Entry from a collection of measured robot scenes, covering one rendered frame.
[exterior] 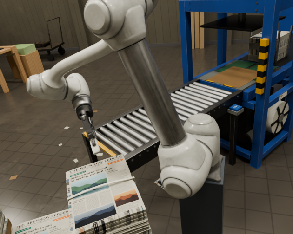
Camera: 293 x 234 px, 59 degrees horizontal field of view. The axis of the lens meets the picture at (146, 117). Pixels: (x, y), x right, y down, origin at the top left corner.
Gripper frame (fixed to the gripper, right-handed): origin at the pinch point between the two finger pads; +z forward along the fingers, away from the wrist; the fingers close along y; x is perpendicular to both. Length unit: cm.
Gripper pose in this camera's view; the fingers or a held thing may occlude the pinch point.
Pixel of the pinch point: (95, 146)
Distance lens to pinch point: 116.6
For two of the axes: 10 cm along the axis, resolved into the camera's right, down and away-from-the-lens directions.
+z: 3.5, 8.1, -4.8
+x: -9.3, 3.8, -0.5
